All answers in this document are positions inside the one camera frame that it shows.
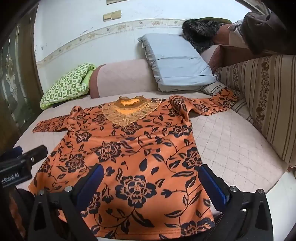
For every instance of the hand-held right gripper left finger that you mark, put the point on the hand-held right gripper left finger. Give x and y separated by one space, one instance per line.
92 182

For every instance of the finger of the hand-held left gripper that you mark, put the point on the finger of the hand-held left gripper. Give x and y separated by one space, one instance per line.
15 151
37 153

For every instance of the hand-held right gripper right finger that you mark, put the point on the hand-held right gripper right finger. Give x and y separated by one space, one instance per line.
211 185

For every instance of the orange floral shirt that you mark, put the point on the orange floral shirt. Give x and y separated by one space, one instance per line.
138 148

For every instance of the pink quilted bed cover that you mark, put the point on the pink quilted bed cover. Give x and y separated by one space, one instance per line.
222 141

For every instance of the wooden door with glass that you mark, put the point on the wooden door with glass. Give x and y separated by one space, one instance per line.
18 81

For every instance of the green patterned pillow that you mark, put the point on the green patterned pillow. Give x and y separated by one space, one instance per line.
67 84

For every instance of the small striped pillow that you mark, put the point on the small striped pillow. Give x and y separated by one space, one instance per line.
211 88

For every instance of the striped floral sofa cushion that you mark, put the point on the striped floral sofa cushion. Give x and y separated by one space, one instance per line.
266 97

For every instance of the pink bolster cushion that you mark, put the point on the pink bolster cushion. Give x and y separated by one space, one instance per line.
124 77

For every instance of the grey pillow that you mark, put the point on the grey pillow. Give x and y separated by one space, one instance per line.
178 62

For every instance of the brown cardboard box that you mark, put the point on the brown cardboard box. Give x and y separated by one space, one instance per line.
233 54

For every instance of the black fur garment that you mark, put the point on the black fur garment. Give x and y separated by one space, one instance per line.
201 31

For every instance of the dark brown jacket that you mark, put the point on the dark brown jacket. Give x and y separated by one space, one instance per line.
266 30

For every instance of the beige wall switches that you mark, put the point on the beige wall switches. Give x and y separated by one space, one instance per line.
112 15

